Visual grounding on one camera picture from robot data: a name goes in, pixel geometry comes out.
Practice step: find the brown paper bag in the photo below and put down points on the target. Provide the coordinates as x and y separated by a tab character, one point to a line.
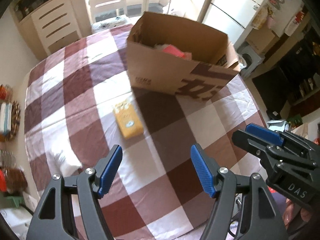
214	60

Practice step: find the cardboard box on floor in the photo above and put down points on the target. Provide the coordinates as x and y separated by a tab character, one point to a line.
261	40

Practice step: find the checkered tablecloth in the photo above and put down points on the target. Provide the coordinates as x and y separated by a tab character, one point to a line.
79	104

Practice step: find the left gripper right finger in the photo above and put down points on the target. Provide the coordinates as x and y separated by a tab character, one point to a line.
207	170

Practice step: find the orange glass cup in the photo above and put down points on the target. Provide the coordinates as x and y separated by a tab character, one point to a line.
6	92

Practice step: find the white refrigerator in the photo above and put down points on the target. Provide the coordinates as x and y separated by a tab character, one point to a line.
232	17

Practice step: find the white blue box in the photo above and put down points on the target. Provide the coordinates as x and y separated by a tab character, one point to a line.
5	121

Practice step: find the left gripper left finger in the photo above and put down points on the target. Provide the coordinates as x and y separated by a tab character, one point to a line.
105	171

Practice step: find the clear water bottle red label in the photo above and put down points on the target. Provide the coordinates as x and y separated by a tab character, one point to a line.
7	159

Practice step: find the white drawer cabinet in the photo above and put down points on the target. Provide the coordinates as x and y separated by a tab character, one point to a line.
53	25

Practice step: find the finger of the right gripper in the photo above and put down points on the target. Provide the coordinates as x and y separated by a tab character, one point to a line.
265	133
252	144

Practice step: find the red toy box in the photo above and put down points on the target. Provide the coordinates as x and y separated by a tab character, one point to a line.
172	50

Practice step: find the green plastic holder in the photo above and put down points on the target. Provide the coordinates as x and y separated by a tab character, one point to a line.
15	201

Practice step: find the person's right hand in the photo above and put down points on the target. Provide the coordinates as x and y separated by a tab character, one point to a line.
288	214

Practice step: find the woven round trivet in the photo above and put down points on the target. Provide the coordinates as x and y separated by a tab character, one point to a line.
15	121

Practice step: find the yellow cartoon carton box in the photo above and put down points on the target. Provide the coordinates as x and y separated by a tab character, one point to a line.
128	120

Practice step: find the white pouch packet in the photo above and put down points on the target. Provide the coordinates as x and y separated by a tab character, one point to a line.
62	160

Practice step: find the white trash bin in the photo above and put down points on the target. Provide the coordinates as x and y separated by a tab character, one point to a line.
252	59

